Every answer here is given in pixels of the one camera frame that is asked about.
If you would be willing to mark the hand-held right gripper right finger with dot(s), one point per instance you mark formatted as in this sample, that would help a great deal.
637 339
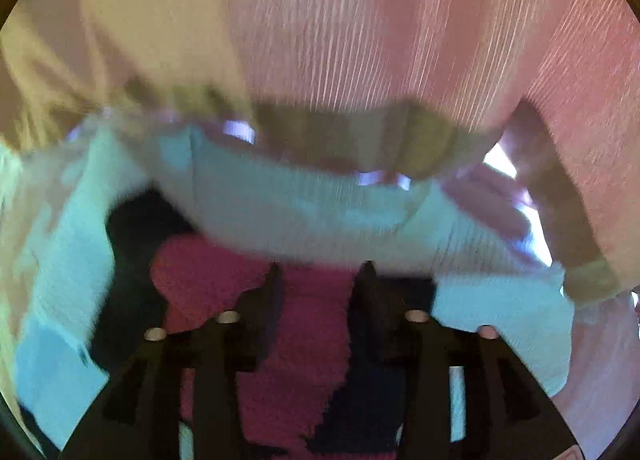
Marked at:
362 310

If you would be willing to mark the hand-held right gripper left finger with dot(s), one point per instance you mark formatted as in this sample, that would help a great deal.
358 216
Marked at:
272 302

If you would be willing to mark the white knitted sweater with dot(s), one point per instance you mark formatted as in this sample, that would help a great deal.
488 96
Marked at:
300 210

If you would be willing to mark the pink blanket with white print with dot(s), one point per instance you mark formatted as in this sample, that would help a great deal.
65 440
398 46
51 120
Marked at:
300 365

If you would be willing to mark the pink ribbed cloth tan trim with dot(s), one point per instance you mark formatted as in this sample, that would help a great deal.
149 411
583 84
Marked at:
350 14

